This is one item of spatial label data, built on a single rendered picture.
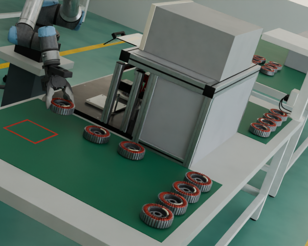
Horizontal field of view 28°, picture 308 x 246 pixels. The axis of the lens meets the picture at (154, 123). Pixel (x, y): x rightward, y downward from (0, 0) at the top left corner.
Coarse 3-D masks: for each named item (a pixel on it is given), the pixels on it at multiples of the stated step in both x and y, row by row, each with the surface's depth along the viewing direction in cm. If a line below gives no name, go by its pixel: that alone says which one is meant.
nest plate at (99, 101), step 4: (96, 96) 295; (100, 96) 296; (104, 96) 298; (88, 100) 287; (92, 100) 289; (96, 100) 290; (100, 100) 292; (104, 100) 293; (92, 104) 286; (96, 104) 285; (100, 104) 286; (104, 104) 288; (120, 104) 294; (124, 104) 295; (100, 108) 284; (116, 108) 287; (120, 108) 289; (124, 108) 293; (112, 112) 282
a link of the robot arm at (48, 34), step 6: (42, 30) 260; (48, 30) 260; (54, 30) 262; (42, 36) 260; (48, 36) 260; (54, 36) 261; (42, 42) 260; (48, 42) 259; (54, 42) 261; (42, 48) 260; (48, 48) 259; (54, 48) 260
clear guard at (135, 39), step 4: (120, 36) 298; (124, 36) 300; (128, 36) 303; (132, 36) 305; (136, 36) 308; (140, 36) 310; (112, 40) 296; (116, 40) 302; (120, 40) 309; (124, 40) 293; (128, 40) 296; (132, 40) 298; (136, 40) 300; (140, 40) 302; (104, 44) 298; (132, 44) 291; (136, 44) 292
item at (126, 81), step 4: (124, 80) 284; (128, 80) 286; (120, 84) 282; (124, 84) 281; (128, 84) 280; (120, 88) 282; (124, 88) 281; (128, 88) 281; (128, 92) 281; (140, 96) 279; (136, 104) 284
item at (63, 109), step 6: (54, 102) 256; (60, 102) 262; (66, 102) 262; (72, 102) 263; (48, 108) 257; (54, 108) 255; (60, 108) 254; (66, 108) 256; (72, 108) 257; (60, 114) 256; (66, 114) 257
